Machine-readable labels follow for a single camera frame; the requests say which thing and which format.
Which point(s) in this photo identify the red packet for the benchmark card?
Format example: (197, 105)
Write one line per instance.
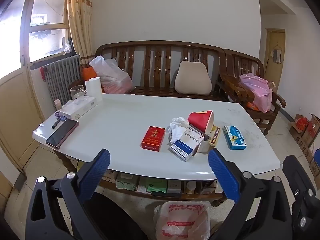
(301, 123)

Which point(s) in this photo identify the crumpled white tissue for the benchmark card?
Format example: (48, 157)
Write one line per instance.
(177, 127)

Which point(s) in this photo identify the small blue object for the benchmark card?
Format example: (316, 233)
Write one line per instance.
(61, 116)

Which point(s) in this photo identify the long white box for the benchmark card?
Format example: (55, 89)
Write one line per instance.
(77, 107)

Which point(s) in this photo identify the wooden armchair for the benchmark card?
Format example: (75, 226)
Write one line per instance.
(232, 85)

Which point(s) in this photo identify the red paper cup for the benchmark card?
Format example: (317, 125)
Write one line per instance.
(200, 120)

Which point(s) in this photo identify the black marker pen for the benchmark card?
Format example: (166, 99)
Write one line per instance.
(56, 124)

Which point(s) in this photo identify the beige cushion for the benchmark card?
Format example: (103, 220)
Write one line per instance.
(192, 78)

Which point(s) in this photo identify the yellow patterned curtain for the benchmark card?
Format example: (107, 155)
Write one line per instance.
(80, 17)

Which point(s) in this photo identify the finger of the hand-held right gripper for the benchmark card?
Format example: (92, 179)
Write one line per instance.
(318, 156)
(298, 177)

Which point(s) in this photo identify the white red printed plastic bag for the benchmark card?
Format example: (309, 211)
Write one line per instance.
(182, 220)

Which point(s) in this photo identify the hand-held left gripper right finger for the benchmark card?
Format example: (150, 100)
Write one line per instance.
(223, 175)

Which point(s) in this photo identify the blue cartoon box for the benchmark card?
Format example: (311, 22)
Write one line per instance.
(235, 137)

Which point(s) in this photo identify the glass mug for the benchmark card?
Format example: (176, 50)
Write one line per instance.
(76, 92)

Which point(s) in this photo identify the smartphone with pink case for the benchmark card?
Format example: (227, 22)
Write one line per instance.
(62, 133)

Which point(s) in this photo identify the green box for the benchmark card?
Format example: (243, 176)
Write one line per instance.
(156, 185)

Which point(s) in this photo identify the wet wipes pack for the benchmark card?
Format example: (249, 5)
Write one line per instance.
(126, 182)

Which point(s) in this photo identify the orange bag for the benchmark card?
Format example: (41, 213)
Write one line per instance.
(88, 73)

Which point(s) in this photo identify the window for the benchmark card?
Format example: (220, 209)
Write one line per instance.
(47, 12)

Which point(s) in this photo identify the grey box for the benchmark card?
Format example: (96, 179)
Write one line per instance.
(174, 187)

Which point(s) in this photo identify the hanger with cloth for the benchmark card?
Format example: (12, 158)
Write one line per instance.
(277, 55)

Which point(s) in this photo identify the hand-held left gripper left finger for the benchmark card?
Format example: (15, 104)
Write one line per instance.
(96, 173)

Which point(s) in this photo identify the yellow interior door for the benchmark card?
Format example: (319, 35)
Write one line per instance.
(271, 70)

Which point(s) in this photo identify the small beige bottle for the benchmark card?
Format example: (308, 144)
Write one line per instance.
(58, 104)

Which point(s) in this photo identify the white box with black print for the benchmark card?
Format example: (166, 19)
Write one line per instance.
(109, 176)

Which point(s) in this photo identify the red cloth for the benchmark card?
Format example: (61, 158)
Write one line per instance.
(43, 73)

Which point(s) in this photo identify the printed cardboard box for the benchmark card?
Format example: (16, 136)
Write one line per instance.
(303, 137)

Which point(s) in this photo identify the blue white medicine box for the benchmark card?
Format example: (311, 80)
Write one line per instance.
(185, 150)

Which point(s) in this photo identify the small white plastic bag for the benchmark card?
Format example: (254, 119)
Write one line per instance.
(67, 48)

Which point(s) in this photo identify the tan patterned small box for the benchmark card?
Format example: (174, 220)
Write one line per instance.
(214, 137)

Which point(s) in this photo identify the yellow balcony door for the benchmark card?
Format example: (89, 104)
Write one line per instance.
(17, 100)

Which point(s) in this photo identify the grey radiator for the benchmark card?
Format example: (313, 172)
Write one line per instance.
(62, 75)

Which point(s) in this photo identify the pink plastic bag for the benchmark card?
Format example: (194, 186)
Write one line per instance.
(257, 92)

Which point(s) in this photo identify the large translucent white plastic bag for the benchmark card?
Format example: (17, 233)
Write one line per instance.
(110, 72)

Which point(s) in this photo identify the red cigarette box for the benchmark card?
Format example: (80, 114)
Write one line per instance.
(153, 138)

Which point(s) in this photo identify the orange packet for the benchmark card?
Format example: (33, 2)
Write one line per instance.
(252, 106)

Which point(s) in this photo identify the wooden bench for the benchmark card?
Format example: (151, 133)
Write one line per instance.
(150, 55)

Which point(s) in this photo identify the white paper towel roll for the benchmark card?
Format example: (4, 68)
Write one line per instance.
(93, 88)

